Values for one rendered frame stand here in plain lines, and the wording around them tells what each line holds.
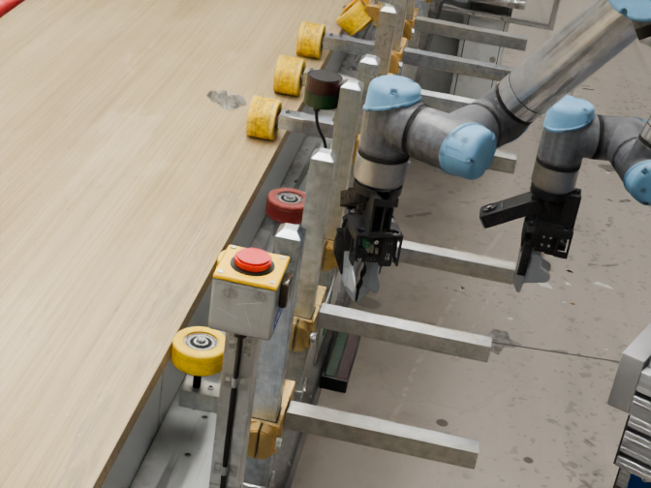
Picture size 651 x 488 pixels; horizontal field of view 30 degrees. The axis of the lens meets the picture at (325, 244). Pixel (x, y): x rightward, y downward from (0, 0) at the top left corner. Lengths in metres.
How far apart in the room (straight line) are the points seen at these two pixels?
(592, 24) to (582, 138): 0.42
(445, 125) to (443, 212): 2.62
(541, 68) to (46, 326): 0.78
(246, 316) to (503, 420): 2.03
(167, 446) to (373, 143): 0.62
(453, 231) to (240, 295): 2.90
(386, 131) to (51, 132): 0.85
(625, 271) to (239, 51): 1.81
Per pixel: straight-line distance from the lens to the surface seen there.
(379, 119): 1.69
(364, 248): 1.77
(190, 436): 2.03
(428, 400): 3.28
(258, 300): 1.28
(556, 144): 2.03
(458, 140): 1.64
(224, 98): 2.54
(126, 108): 2.47
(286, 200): 2.15
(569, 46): 1.67
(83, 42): 2.80
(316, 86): 2.00
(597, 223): 4.45
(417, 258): 2.16
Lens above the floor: 1.87
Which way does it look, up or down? 28 degrees down
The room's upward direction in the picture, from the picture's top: 9 degrees clockwise
